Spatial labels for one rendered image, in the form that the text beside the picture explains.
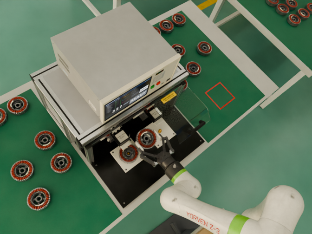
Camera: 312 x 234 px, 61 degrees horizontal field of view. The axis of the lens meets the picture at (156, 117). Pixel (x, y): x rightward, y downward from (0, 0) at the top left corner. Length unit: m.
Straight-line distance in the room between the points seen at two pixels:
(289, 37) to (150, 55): 1.59
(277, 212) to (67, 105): 0.97
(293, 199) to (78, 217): 1.03
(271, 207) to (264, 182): 1.68
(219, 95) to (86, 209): 1.14
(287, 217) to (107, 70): 0.87
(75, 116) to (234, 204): 1.71
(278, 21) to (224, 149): 1.22
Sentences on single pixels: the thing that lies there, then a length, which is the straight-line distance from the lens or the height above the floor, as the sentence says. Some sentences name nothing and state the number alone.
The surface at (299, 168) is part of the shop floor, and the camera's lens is 2.98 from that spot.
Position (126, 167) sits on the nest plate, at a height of 0.78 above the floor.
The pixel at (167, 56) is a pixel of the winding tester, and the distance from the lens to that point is 1.24.
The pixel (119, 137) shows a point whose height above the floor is 0.92.
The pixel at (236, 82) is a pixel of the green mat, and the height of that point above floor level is 0.75.
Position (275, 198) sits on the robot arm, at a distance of 1.06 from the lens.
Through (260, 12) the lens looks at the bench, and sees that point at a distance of 2.61.
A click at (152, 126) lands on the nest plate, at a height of 0.78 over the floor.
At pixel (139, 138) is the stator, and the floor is 0.95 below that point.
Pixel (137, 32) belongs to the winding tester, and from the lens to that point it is 1.29.
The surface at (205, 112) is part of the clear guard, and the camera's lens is 1.45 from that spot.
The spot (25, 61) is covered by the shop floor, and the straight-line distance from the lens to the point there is 2.88.
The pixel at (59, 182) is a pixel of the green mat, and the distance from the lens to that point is 1.57.
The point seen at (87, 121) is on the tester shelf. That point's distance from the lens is 1.27.
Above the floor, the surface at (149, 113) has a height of 0.92.
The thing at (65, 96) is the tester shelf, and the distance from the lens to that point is 1.33.
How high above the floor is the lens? 2.28
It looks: 64 degrees down
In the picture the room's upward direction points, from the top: 23 degrees clockwise
